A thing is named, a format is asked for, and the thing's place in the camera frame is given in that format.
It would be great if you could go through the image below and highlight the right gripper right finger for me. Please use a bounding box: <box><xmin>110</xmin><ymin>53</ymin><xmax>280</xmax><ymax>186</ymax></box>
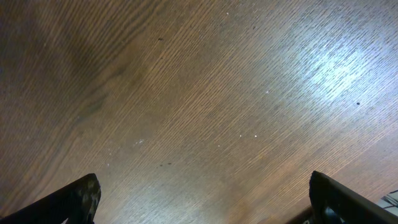
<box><xmin>309</xmin><ymin>171</ymin><xmax>397</xmax><ymax>224</ymax></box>

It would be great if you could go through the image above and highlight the white object at edge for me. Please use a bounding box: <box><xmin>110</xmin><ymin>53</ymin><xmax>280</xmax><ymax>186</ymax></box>
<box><xmin>376</xmin><ymin>190</ymin><xmax>398</xmax><ymax>216</ymax></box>

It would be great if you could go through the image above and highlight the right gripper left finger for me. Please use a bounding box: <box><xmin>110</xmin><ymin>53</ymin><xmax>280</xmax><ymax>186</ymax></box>
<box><xmin>1</xmin><ymin>173</ymin><xmax>101</xmax><ymax>224</ymax></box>

